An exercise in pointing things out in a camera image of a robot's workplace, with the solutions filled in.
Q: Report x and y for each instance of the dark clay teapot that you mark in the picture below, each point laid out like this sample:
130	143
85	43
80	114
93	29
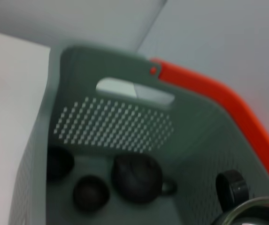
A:
136	178

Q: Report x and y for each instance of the glass teacup with black base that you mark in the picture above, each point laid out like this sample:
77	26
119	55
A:
232	187

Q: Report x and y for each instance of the grey-green perforated storage bin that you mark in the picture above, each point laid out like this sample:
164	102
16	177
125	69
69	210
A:
195	131

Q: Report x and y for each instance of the dark clay teacup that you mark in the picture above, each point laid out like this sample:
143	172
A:
90	193
59	164

